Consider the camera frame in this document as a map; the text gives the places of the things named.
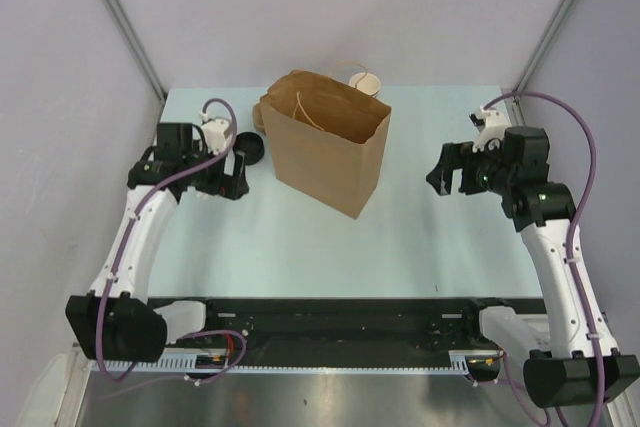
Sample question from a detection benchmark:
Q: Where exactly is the brown paper bag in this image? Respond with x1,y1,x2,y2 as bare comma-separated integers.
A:
252,62,392,219

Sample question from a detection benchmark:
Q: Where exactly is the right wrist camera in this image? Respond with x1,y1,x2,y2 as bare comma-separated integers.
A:
470,108,511,153

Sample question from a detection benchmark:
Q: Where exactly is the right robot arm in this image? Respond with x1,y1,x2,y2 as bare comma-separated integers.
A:
426,127,639,408

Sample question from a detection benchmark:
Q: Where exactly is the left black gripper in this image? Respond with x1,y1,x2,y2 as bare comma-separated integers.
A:
182,140,247,200

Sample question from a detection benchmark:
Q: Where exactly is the stack of black lids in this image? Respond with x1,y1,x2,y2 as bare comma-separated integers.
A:
233,131,265,166

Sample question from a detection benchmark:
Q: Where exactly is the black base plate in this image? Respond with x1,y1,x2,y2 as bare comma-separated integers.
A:
149,296,551,366

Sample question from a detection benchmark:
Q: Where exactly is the white cable duct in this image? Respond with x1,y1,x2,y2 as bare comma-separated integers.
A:
92,350,474,374

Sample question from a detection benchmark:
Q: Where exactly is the purple cable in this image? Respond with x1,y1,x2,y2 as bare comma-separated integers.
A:
97,98,249,388
482,90,609,427

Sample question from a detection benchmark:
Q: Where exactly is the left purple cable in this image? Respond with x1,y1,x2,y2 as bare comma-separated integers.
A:
97,98,249,388

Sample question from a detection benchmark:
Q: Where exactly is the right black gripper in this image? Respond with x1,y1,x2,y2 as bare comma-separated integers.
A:
425,136,515,196

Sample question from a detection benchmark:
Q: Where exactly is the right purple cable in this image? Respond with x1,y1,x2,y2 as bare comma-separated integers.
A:
482,90,609,427

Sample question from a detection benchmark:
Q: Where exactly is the aluminium frame rail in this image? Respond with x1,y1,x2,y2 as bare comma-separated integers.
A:
69,311,621,354

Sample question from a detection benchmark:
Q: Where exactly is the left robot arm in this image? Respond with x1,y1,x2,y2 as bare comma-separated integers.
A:
65,117,249,363

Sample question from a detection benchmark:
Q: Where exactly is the stack of paper cups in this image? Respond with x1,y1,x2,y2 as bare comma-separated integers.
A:
348,72,381,98

